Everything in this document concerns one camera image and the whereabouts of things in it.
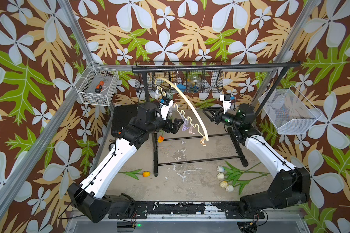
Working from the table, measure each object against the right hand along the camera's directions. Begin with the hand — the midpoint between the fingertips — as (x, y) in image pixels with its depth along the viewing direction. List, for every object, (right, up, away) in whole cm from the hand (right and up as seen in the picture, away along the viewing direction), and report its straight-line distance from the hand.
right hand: (205, 110), depth 74 cm
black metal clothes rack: (+27, -28, +17) cm, 42 cm away
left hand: (-15, -3, -5) cm, 16 cm away
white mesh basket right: (+50, -1, +7) cm, 50 cm away
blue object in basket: (-11, +17, +22) cm, 30 cm away
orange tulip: (-24, -16, +8) cm, 30 cm away
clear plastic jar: (-2, +19, +23) cm, 30 cm away
